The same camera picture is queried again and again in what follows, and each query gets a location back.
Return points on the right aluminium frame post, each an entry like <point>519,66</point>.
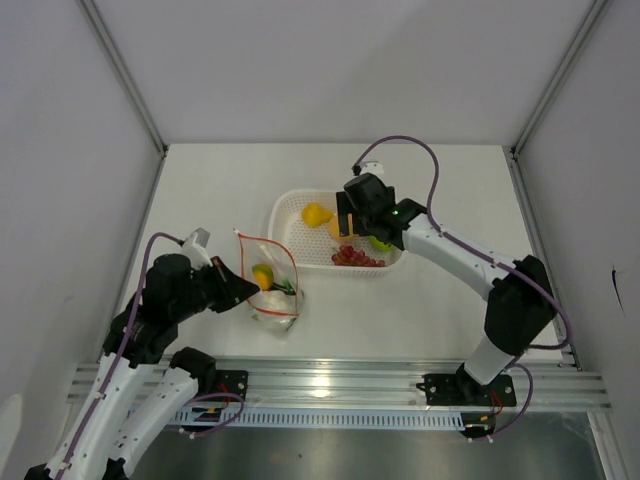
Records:
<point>569,59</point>

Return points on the clear orange zip top bag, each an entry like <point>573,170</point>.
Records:
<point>271,266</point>

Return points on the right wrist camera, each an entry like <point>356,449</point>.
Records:
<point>368,166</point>

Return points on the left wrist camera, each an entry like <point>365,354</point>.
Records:
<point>194,249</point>

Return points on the aluminium rail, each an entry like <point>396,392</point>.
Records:
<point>390,385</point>

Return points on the aluminium frame post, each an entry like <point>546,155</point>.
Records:
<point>122,72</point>
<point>569,59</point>

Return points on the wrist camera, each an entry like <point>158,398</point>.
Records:
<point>368,166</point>
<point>194,249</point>

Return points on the yellow pear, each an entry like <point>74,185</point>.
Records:
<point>315,215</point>

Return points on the left aluminium frame post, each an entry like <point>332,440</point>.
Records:
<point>122,72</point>

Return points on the red grape bunch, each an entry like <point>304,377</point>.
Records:
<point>348,256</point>

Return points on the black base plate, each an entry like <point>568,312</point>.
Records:
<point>231,382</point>
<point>443,389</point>

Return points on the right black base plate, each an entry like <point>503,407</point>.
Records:
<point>443,389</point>

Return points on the white perforated plastic basket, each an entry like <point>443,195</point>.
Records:
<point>313,247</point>

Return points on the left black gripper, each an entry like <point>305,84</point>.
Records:
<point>233,288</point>

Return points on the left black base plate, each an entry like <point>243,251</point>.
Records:
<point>231,382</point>

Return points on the green apple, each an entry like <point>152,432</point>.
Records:
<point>379,245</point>

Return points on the green leafy vegetable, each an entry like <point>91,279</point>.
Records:
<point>289,301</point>

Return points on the orange fruit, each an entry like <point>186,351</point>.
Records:
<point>333,228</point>

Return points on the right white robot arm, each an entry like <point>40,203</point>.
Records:
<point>519,303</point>

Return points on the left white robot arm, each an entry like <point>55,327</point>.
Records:
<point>107,439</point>

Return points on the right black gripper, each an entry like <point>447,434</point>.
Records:
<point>344,208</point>

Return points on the slotted cable duct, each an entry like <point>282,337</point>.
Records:
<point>412,419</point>

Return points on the green yellow mango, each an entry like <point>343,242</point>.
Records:
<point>263,276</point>

